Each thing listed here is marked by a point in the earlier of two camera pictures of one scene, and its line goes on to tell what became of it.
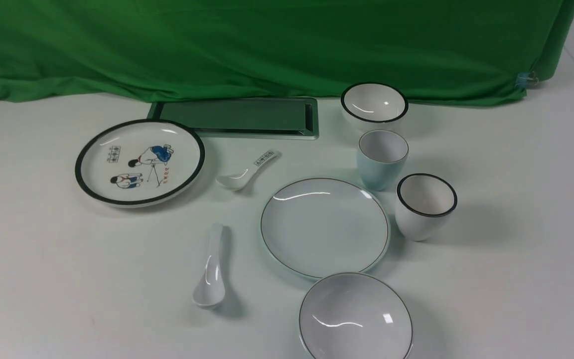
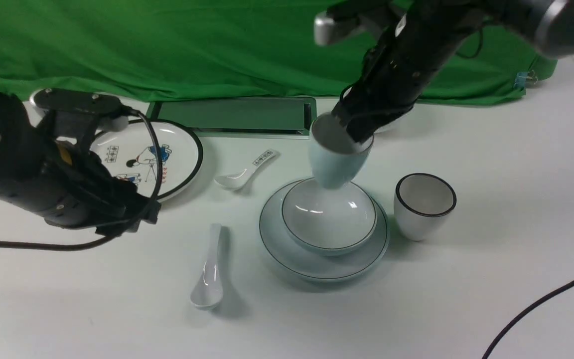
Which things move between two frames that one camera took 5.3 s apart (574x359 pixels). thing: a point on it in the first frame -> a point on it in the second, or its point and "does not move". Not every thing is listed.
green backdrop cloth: [435, 52] does not move
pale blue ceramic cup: [380, 156] -> [337, 158]
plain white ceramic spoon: [211, 290] does not move
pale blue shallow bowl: [355, 316] -> [325, 222]
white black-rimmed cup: [423, 203] does not move
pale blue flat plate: [314, 228] does not move
